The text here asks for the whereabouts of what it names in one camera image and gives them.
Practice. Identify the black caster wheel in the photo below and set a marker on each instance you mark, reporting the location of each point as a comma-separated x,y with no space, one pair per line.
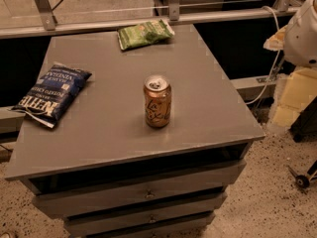
303,181

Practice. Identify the top grey drawer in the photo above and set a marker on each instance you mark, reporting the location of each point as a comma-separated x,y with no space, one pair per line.
101,197

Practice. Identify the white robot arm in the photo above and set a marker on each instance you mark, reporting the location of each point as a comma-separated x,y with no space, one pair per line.
298,39

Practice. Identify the blue kettle chip bag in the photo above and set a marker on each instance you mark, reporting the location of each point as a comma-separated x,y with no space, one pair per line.
52,94

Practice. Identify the green jalapeno chip bag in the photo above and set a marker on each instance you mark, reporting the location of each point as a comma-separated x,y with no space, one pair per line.
144,34

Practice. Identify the grey drawer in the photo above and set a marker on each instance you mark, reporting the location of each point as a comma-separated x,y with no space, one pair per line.
101,197
144,213
160,228

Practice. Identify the orange soda can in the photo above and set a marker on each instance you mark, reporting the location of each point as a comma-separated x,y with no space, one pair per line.
157,92

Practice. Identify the metal railing frame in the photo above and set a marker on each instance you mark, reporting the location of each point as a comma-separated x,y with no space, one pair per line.
27,18

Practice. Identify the grey drawer cabinet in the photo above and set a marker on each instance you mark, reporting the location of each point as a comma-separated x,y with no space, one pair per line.
103,137

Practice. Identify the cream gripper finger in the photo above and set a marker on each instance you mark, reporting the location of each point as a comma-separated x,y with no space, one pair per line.
276,41

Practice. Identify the bottom grey drawer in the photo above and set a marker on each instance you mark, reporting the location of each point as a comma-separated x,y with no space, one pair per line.
160,228

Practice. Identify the middle grey drawer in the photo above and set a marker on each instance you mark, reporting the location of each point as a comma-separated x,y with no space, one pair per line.
144,213

